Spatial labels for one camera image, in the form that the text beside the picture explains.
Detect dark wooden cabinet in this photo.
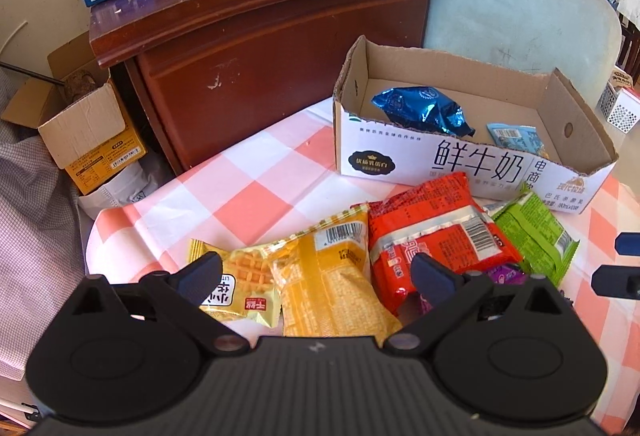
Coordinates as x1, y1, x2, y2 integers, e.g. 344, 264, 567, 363
89, 0, 448, 174

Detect grey checked cloth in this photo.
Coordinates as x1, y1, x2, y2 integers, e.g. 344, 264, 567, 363
0, 66, 93, 382

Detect yellow waffle snack packet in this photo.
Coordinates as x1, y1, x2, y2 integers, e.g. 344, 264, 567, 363
187, 237, 283, 329

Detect small light blue snack packet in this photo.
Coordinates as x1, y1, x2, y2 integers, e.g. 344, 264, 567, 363
486, 122, 548, 160

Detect white perforated basket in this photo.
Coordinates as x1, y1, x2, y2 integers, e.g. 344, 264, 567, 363
597, 81, 640, 134

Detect blue foil snack packet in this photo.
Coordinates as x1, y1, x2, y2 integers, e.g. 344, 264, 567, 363
371, 86, 477, 138

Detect white plastic bag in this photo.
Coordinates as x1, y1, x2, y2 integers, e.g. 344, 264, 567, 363
77, 161, 173, 219

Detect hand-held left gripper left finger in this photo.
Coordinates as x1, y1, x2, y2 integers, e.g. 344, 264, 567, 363
65, 252, 251, 359

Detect cardboard tray box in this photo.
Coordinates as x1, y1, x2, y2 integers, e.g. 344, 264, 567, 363
332, 35, 620, 215

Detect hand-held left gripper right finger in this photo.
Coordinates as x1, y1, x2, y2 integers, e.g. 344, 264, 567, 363
382, 253, 566, 352

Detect purple snack packet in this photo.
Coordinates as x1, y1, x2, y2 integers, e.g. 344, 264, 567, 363
420, 263, 523, 313

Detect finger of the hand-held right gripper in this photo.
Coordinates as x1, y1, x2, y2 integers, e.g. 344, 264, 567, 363
591, 265, 640, 301
615, 232, 640, 257

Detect green snack packet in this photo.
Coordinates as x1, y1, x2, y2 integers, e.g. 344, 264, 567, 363
492, 190, 581, 287

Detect pink checked tablecloth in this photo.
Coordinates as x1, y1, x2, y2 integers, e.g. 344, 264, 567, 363
82, 97, 640, 367

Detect orange-red snack packet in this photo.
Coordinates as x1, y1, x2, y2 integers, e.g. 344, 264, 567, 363
367, 172, 523, 317

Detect thin black rod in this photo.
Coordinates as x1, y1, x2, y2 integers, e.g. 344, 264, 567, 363
0, 63, 66, 84

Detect large yellow snack packet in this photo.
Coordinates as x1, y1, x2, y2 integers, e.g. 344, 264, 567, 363
267, 205, 403, 337

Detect open yellow cardboard box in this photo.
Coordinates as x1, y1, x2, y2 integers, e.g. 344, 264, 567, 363
0, 31, 148, 196

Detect light blue armchair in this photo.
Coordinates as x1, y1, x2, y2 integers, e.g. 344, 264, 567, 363
422, 0, 623, 104

